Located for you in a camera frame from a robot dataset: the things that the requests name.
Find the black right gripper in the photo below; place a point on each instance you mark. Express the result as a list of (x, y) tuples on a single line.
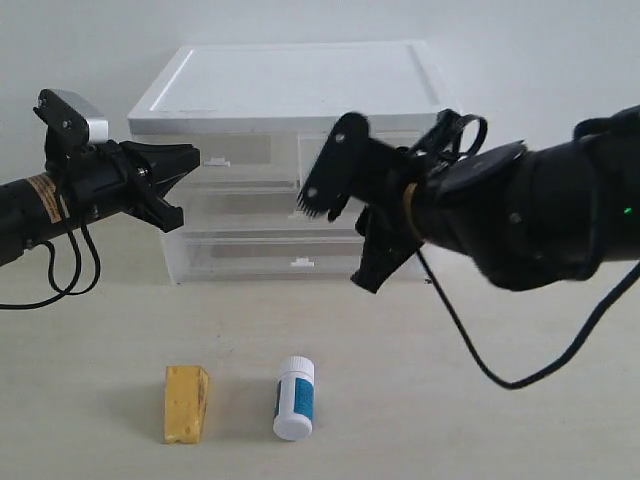
[(381, 177)]

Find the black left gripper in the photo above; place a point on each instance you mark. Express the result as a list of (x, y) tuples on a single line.
[(99, 182)]

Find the white pill bottle blue label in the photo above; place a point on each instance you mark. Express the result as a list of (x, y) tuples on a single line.
[(293, 417)]

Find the yellow cheese wedge sponge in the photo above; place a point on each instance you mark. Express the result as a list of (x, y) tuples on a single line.
[(186, 389)]

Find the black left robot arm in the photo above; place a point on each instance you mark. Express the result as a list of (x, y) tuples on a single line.
[(33, 209)]

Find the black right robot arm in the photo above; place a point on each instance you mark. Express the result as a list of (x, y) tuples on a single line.
[(525, 218)]

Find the clear plastic container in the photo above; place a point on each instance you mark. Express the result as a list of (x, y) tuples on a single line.
[(208, 212), (261, 254)]

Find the white plastic drawer cabinet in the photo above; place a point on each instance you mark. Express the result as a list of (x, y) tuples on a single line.
[(298, 89)]

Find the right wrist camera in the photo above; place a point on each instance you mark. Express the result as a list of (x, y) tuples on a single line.
[(327, 187)]

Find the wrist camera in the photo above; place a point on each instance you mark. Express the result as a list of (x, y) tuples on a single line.
[(72, 123), (327, 187)]

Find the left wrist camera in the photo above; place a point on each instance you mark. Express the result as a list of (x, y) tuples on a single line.
[(72, 123)]

